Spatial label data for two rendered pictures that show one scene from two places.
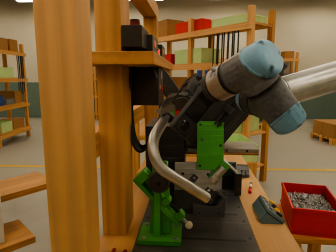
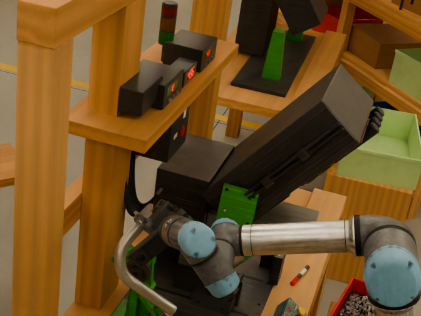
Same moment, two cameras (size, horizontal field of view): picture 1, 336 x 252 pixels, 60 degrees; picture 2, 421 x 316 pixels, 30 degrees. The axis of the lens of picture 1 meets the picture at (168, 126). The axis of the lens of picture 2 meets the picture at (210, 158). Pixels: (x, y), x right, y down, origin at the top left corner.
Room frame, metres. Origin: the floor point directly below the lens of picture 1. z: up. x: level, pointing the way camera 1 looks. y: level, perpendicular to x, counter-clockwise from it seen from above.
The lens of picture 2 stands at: (-0.86, -0.41, 2.44)
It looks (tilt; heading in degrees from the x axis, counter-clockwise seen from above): 27 degrees down; 9
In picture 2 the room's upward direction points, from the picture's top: 9 degrees clockwise
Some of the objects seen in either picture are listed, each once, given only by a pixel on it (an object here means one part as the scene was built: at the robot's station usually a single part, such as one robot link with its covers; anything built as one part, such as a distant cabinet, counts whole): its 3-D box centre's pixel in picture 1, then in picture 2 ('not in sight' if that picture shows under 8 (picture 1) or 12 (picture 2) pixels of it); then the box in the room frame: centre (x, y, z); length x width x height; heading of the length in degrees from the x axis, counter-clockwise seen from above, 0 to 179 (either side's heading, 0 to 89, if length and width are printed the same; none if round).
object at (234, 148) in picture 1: (215, 147); (257, 210); (1.41, -0.23, 1.11); 0.39 x 0.16 x 0.03; 85
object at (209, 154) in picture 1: (209, 143); (237, 214); (1.26, -0.18, 1.17); 0.13 x 0.12 x 0.20; 175
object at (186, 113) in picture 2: (147, 85); (161, 125); (1.24, 0.09, 1.42); 0.17 x 0.12 x 0.15; 175
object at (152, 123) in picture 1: (167, 153); (192, 199); (1.45, 0.00, 1.07); 0.30 x 0.18 x 0.34; 175
